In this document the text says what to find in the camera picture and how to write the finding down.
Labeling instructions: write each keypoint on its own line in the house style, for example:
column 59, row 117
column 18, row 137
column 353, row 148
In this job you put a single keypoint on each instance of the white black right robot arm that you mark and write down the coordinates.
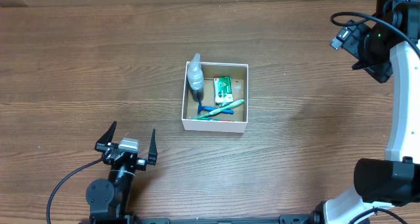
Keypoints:
column 379, row 185

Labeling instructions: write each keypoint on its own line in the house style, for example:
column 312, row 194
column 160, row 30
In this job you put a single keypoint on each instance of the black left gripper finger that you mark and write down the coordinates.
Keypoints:
column 108, row 136
column 152, row 153

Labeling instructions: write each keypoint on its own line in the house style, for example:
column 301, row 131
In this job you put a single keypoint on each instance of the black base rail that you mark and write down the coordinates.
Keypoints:
column 282, row 219

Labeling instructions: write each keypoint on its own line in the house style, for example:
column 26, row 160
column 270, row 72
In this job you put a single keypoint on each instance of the blue disposable razor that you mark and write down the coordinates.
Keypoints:
column 211, row 108

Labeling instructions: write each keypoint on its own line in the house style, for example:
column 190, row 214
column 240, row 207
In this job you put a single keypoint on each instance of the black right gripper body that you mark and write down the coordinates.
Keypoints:
column 371, row 52

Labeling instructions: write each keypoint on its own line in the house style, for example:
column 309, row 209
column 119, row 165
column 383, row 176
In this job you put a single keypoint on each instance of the green white toothbrush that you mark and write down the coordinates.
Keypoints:
column 219, row 110

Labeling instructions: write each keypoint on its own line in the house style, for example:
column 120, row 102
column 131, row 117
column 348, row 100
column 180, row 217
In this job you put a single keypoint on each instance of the white cardboard box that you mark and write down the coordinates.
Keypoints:
column 239, row 74

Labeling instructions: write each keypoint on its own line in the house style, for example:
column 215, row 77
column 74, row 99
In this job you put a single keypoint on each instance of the green soap bar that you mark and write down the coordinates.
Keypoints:
column 223, row 90

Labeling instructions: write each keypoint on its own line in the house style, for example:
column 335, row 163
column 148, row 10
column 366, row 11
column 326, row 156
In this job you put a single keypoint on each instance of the foaming soap pump bottle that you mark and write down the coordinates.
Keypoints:
column 196, row 78

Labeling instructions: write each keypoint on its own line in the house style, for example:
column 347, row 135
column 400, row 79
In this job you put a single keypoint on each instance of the teal toothpaste tube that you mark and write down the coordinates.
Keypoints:
column 214, row 120

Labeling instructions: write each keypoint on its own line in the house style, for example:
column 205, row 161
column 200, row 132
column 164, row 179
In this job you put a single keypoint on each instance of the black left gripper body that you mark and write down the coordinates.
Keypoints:
column 141, row 163

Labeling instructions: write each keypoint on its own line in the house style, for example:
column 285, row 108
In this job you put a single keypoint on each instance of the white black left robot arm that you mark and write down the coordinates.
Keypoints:
column 108, row 198

